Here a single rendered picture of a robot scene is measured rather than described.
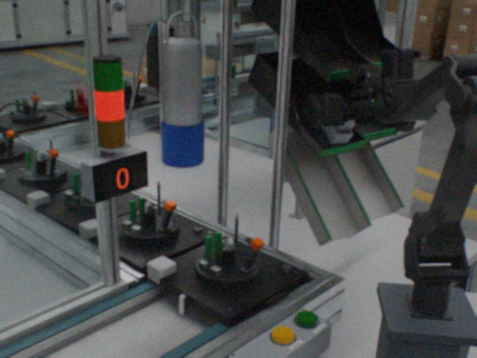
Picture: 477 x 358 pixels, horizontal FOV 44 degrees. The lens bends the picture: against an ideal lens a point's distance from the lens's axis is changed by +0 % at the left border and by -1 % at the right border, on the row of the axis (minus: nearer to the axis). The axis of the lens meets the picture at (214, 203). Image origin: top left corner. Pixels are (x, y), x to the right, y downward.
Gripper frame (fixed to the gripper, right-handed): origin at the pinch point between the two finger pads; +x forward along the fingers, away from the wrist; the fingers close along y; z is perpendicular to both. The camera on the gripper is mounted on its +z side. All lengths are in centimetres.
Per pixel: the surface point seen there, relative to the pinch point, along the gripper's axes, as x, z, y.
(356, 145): 3.1, -7.2, -5.6
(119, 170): 4.8, -9.8, 46.9
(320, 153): 2.6, -8.4, 4.2
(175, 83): 90, 14, 0
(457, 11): 527, 167, -630
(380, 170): 15.1, -13.8, -23.1
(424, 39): 589, 137, -629
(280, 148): 11.5, -7.4, 8.3
